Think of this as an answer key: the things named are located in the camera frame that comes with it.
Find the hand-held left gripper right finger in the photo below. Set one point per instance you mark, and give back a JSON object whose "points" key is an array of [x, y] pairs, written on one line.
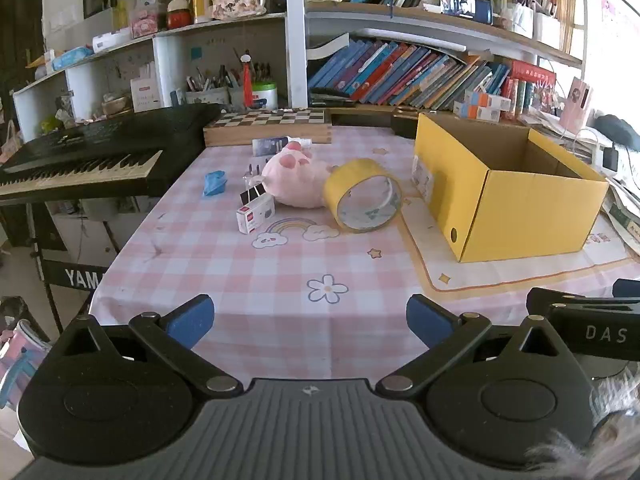
{"points": [[427, 320]]}

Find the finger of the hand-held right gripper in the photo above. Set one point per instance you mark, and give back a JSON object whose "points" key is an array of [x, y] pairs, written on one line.
{"points": [[627, 288], [540, 300]]}

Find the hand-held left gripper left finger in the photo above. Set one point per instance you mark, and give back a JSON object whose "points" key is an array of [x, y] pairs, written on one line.
{"points": [[192, 317]]}

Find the yellow cardboard box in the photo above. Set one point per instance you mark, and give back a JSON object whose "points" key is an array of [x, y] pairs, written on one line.
{"points": [[525, 210]]}

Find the small white box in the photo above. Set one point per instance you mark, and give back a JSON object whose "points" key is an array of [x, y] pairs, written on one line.
{"points": [[255, 215]]}

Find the blue plastic piece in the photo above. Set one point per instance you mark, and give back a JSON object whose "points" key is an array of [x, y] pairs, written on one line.
{"points": [[215, 183]]}

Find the black binder clip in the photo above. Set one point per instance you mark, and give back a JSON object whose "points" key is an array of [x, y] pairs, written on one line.
{"points": [[255, 192]]}

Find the yellow tape roll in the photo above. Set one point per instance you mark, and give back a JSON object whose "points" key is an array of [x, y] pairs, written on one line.
{"points": [[345, 175]]}

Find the pink plush toy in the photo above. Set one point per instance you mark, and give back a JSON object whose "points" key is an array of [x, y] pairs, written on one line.
{"points": [[295, 180]]}

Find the cream desk mat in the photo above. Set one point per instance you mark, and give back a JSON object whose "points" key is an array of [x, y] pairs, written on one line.
{"points": [[480, 275]]}

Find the stack of papers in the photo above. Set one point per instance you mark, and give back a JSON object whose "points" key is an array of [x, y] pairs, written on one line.
{"points": [[625, 215]]}

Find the pink checkered tablecloth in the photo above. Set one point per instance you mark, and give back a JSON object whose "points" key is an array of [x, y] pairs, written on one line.
{"points": [[280, 270]]}

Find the black keyboard stand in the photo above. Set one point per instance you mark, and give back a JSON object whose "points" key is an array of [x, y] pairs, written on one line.
{"points": [[75, 276]]}

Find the clear plastic clip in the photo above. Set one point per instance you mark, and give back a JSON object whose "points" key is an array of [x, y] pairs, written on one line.
{"points": [[252, 174]]}

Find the black cap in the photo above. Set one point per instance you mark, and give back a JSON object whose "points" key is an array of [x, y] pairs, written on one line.
{"points": [[617, 132]]}

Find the pink blue bag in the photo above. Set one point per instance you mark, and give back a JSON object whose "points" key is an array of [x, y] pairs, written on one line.
{"points": [[22, 360]]}

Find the dark bag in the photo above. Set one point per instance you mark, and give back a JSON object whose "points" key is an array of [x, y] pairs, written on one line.
{"points": [[11, 312]]}

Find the white glue bottle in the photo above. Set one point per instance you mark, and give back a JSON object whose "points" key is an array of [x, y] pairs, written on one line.
{"points": [[267, 146]]}

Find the black electronic keyboard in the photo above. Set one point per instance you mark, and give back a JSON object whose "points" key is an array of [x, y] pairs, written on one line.
{"points": [[100, 145]]}

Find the black wooden box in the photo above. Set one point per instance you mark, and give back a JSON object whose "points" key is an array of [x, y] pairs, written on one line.
{"points": [[405, 125]]}

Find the small colourful cube box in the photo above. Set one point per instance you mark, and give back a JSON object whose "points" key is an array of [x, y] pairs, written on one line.
{"points": [[475, 112], [490, 101]]}

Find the wooden chessboard box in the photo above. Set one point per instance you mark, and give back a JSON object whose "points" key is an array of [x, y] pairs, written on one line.
{"points": [[270, 120]]}

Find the wooden desk riser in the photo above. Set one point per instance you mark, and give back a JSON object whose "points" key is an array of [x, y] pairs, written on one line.
{"points": [[370, 109]]}

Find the pen holder with pens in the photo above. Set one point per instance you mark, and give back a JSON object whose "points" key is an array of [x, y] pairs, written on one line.
{"points": [[207, 95]]}

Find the white desk calendar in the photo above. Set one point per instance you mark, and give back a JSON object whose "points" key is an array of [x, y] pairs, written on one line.
{"points": [[146, 92]]}

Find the white tub green lid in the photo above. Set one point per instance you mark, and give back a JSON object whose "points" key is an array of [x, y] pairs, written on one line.
{"points": [[265, 96]]}

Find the black notebook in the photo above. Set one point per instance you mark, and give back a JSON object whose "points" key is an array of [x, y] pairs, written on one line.
{"points": [[332, 96]]}

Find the row of slanted books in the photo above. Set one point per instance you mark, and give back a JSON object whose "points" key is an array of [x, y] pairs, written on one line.
{"points": [[400, 75]]}

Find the white paper bags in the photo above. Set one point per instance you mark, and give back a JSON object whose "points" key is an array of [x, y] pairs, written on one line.
{"points": [[535, 25]]}

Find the blue tissue pack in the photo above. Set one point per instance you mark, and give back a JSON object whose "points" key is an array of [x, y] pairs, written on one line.
{"points": [[72, 58]]}

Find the white carton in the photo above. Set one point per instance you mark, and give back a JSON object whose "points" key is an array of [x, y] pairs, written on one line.
{"points": [[111, 40]]}

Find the white paperback book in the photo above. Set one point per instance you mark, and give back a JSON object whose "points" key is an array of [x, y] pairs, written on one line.
{"points": [[325, 47]]}

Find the pink tissue pack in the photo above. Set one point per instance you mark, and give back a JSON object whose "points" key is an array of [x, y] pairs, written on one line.
{"points": [[146, 24]]}

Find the white bookshelf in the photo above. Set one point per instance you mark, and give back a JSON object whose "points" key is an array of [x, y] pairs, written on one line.
{"points": [[295, 35]]}

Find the red bottle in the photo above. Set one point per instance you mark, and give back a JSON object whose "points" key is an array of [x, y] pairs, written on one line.
{"points": [[179, 15]]}

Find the beer mug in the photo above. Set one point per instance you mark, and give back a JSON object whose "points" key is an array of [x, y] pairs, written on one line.
{"points": [[202, 5]]}

